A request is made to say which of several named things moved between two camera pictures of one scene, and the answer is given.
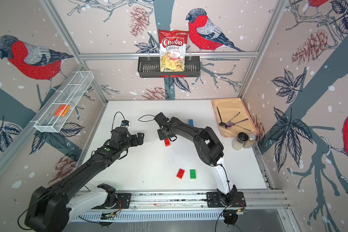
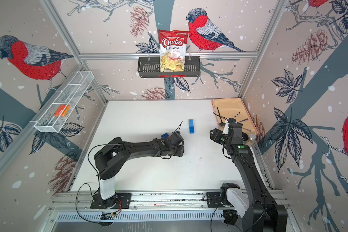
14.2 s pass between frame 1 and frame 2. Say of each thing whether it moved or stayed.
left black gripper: moved
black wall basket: stayed
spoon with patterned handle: stayed
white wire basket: stayed
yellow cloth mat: stayed
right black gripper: moved
